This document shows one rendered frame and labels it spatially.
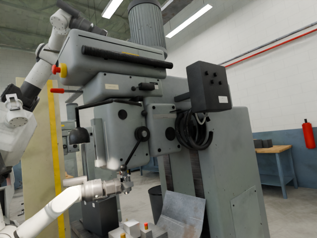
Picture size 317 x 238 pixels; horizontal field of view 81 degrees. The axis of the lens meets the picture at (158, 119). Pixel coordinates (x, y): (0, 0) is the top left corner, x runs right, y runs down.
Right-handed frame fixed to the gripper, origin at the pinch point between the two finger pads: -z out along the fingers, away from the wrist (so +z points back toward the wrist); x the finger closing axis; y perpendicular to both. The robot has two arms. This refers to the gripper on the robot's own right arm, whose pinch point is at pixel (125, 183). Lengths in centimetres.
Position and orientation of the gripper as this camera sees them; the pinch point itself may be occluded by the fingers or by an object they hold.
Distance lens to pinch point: 93.6
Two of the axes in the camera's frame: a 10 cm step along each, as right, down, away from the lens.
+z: -9.3, 0.7, -3.7
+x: -3.6, 1.3, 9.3
